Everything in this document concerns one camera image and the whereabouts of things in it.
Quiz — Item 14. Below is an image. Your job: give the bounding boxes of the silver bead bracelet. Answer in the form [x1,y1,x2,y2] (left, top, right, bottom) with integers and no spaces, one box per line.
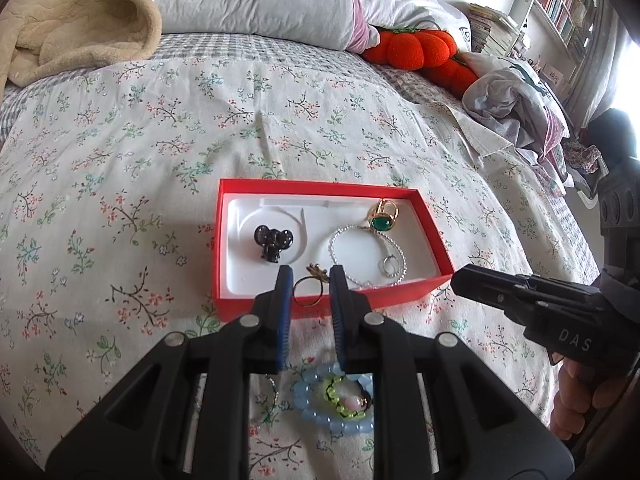
[329,226,407,290]

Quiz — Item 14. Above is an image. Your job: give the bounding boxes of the white bookshelf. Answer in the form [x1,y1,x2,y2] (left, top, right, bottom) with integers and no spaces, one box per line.
[531,0,599,63]

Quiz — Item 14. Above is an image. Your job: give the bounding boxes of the green woven bracelet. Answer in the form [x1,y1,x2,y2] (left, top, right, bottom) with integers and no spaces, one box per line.
[322,375,373,418]

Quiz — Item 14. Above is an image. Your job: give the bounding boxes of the grey curtain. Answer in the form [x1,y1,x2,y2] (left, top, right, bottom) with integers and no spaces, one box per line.
[565,7,628,128]

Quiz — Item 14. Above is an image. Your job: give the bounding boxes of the red cardboard box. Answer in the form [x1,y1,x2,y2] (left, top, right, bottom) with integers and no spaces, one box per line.
[214,178,455,322]

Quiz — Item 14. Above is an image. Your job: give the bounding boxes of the gold ring with green stone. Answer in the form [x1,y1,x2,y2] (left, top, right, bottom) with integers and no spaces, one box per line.
[366,198,401,234]

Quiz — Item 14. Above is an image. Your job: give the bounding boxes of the blue bead bracelet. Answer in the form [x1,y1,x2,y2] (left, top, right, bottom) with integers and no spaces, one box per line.
[292,362,376,436]

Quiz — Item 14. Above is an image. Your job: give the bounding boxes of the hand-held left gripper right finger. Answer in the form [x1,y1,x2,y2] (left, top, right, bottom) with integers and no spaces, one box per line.
[328,266,576,480]

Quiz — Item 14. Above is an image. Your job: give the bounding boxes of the orange plush toy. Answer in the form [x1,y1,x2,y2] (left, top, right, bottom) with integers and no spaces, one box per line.
[362,29,481,99]

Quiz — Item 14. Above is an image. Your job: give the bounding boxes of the black rhinestone hair clip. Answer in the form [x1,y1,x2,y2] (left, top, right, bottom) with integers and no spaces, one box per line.
[253,225,293,263]

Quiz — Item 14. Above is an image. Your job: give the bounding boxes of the person's right hand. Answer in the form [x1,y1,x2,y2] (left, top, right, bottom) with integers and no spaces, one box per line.
[550,355,632,442]

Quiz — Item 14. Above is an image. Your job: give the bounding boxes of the stack of books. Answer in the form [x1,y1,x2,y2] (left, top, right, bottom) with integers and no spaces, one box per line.
[467,2,527,58]

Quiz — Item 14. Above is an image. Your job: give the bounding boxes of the white printed pillow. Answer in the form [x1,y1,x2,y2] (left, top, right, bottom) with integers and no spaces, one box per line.
[356,0,473,55]

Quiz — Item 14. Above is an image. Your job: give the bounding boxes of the crumpled light clothing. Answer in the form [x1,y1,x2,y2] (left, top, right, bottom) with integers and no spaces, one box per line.
[462,52,576,196]

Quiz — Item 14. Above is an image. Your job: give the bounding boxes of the beige fleece blanket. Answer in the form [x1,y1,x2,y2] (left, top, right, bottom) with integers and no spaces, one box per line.
[0,0,163,86]

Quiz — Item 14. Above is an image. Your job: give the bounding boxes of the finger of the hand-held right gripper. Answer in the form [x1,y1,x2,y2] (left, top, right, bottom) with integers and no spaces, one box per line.
[451,264,601,306]
[452,285,538,330]

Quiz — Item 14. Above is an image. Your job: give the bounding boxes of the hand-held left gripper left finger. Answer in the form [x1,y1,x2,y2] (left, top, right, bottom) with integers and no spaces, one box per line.
[45,266,294,480]

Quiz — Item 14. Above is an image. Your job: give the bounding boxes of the gold flower ring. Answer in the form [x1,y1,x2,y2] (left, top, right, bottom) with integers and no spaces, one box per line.
[292,262,333,307]

